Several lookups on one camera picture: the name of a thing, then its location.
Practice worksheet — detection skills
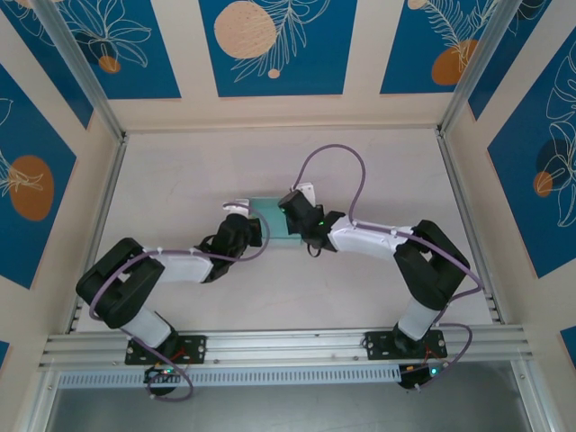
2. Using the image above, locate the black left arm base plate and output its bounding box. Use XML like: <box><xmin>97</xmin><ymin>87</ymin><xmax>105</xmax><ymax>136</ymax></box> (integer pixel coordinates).
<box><xmin>124</xmin><ymin>335</ymin><xmax>208</xmax><ymax>365</ymax></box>

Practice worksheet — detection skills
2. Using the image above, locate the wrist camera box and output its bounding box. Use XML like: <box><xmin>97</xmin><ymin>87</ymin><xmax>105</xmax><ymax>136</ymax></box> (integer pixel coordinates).
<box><xmin>221</xmin><ymin>197</ymin><xmax>251</xmax><ymax>216</ymax></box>
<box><xmin>291</xmin><ymin>180</ymin><xmax>316</xmax><ymax>203</ymax></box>

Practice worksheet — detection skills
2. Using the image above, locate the aluminium frame post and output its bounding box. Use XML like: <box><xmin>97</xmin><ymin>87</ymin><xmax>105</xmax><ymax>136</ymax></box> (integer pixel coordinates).
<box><xmin>436</xmin><ymin>0</ymin><xmax>530</xmax><ymax>139</ymax></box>
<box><xmin>31</xmin><ymin>0</ymin><xmax>127</xmax><ymax>143</ymax></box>

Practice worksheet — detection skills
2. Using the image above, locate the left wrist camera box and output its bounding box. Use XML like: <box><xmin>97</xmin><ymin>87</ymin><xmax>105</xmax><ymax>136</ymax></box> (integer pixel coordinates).
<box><xmin>221</xmin><ymin>197</ymin><xmax>251</xmax><ymax>216</ymax></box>

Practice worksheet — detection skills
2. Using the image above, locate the light blue paper box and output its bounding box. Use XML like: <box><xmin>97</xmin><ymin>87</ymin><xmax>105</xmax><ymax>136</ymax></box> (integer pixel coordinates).
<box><xmin>248</xmin><ymin>196</ymin><xmax>303</xmax><ymax>248</ymax></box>

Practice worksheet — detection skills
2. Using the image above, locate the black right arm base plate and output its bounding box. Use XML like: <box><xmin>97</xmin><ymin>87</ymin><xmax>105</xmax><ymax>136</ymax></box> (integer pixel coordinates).
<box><xmin>363</xmin><ymin>330</ymin><xmax>449</xmax><ymax>361</ymax></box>

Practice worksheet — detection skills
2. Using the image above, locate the aluminium table side rail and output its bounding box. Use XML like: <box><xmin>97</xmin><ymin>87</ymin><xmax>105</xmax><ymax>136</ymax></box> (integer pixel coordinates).
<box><xmin>436</xmin><ymin>132</ymin><xmax>505</xmax><ymax>326</ymax></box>
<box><xmin>65</xmin><ymin>134</ymin><xmax>130</xmax><ymax>335</ymax></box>

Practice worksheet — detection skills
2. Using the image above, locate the aluminium mounting rail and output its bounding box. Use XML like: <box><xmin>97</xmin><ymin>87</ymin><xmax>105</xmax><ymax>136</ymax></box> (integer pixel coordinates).
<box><xmin>38</xmin><ymin>324</ymin><xmax>536</xmax><ymax>371</ymax></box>

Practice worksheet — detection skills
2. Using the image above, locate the white slotted cable duct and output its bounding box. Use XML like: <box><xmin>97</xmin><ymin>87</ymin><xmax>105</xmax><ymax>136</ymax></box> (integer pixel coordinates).
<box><xmin>57</xmin><ymin>364</ymin><xmax>402</xmax><ymax>389</ymax></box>

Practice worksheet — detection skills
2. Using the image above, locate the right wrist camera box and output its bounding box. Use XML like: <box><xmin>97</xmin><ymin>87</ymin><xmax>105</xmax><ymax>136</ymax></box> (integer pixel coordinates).
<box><xmin>291</xmin><ymin>180</ymin><xmax>316</xmax><ymax>203</ymax></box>

